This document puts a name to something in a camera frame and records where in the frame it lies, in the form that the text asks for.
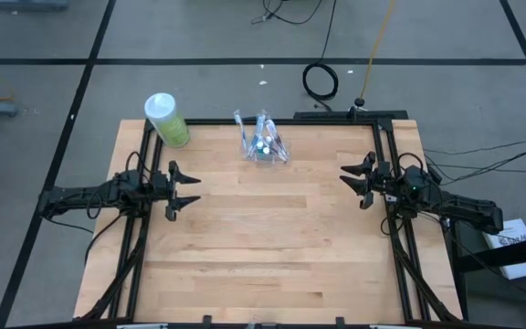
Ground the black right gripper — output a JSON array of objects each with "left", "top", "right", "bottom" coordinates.
[{"left": 338, "top": 151, "right": 405, "bottom": 211}]

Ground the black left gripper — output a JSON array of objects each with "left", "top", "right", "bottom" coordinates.
[{"left": 152, "top": 159, "right": 202, "bottom": 222}]

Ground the green disinfecting wipes canister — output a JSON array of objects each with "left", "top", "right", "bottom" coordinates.
[{"left": 143, "top": 91, "right": 191, "bottom": 149}]

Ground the black side stand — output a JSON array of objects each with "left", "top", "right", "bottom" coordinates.
[{"left": 439, "top": 215, "right": 526, "bottom": 324}]

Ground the white printed booklet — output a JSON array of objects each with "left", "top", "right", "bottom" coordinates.
[{"left": 481, "top": 218, "right": 526, "bottom": 281}]

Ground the grey floor bar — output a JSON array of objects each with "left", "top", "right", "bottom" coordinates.
[{"left": 0, "top": 0, "right": 70, "bottom": 13}]

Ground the yellow hanging cable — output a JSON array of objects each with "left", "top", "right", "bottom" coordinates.
[{"left": 353, "top": 0, "right": 396, "bottom": 109}]

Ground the black coiled floor cable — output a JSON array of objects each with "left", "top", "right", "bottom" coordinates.
[{"left": 302, "top": 0, "right": 340, "bottom": 102}]

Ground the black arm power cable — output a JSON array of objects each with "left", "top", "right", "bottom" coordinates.
[{"left": 422, "top": 135, "right": 526, "bottom": 186}]

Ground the thin black floor cable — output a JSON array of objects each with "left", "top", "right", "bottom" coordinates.
[{"left": 251, "top": 0, "right": 323, "bottom": 27}]

